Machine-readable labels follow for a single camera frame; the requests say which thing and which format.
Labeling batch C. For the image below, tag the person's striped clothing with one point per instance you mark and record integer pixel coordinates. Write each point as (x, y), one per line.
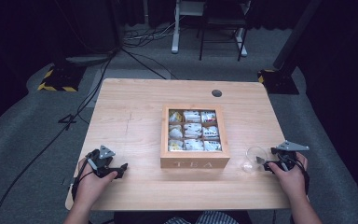
(203, 218)

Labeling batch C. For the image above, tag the wooden tea box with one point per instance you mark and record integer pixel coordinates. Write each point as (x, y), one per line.
(195, 160)

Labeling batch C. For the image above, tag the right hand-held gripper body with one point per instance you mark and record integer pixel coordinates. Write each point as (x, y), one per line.
(287, 155)

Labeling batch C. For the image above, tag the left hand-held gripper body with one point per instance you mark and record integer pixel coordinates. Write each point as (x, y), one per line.
(99, 161)

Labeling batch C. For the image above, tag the white desk frame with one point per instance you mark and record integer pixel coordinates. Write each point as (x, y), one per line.
(176, 34)

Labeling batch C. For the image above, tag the person's left hand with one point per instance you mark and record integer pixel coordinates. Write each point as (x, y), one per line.
(90, 183)

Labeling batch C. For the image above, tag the clear glass cup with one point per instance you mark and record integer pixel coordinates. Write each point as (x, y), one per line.
(254, 159)

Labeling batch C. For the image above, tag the person's right hand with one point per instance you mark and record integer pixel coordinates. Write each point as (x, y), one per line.
(289, 182)

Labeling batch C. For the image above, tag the black yellow striped stand base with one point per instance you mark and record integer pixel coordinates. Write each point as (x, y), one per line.
(278, 82)
(60, 79)

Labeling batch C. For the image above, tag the group of white tea bags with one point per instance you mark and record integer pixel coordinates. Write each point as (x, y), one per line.
(194, 130)

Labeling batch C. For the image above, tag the black chair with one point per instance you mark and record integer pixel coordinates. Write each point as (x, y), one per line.
(222, 21)

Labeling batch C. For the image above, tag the slanted black stand post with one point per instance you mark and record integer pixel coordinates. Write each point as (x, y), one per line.
(296, 34)

